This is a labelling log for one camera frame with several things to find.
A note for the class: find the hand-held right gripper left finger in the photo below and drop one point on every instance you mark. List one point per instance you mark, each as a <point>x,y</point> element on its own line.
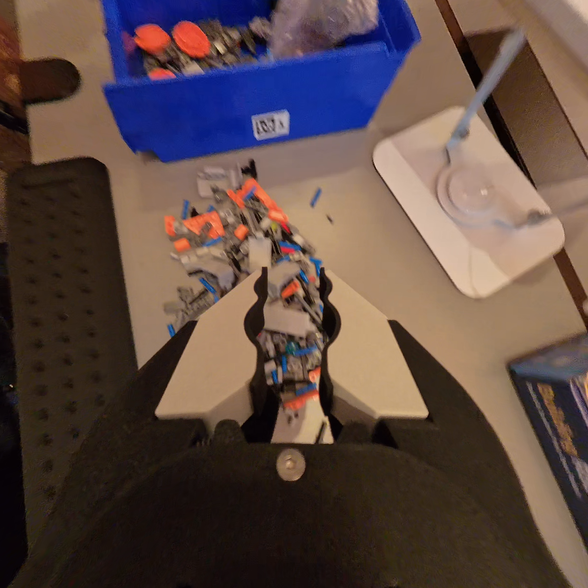
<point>206,367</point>

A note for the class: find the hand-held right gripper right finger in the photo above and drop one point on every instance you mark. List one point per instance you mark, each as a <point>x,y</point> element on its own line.
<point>372,367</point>

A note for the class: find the blue plastic bin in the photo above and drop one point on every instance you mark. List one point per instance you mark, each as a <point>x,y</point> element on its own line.
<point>206,105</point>

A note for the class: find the pile of building bricks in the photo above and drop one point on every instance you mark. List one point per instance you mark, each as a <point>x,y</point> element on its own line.
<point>229,239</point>

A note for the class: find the printed robot kit box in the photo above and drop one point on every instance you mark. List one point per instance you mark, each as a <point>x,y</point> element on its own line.
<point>556,422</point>

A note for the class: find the heap of wheels and bricks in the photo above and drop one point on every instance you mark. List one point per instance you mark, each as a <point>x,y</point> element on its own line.
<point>193,46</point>

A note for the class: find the clear plastic bag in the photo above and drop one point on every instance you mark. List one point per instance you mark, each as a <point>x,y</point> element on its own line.
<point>321,23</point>

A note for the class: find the black smooth chair armrest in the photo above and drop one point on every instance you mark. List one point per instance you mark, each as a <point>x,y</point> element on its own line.
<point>50,80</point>

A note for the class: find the black perforated chair armrest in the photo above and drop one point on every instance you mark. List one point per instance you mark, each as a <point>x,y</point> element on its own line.
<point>59,298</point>

